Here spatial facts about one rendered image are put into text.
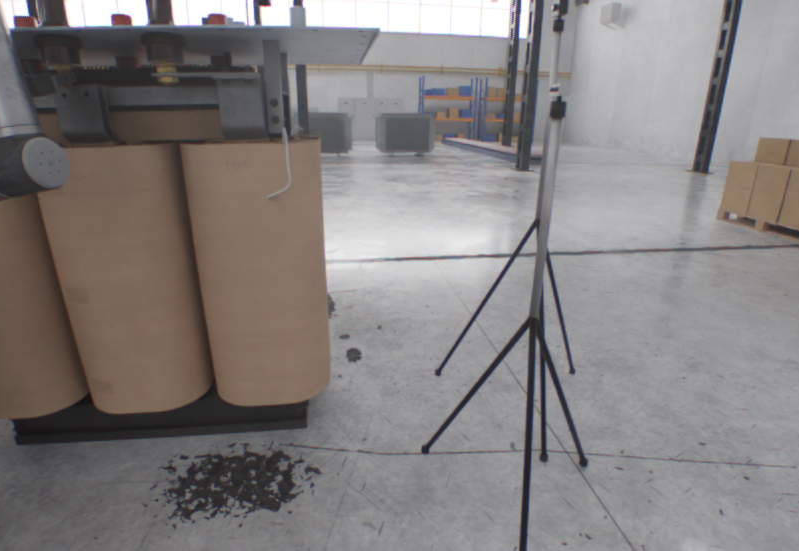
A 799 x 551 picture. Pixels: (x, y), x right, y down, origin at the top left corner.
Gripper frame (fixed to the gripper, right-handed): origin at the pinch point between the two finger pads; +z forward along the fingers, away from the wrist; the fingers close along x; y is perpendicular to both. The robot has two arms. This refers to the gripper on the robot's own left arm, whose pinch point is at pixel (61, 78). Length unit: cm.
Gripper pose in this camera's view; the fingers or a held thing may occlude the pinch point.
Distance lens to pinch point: 149.0
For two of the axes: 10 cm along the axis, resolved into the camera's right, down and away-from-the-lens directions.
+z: 2.0, -5.2, 8.3
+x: -9.8, -0.8, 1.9
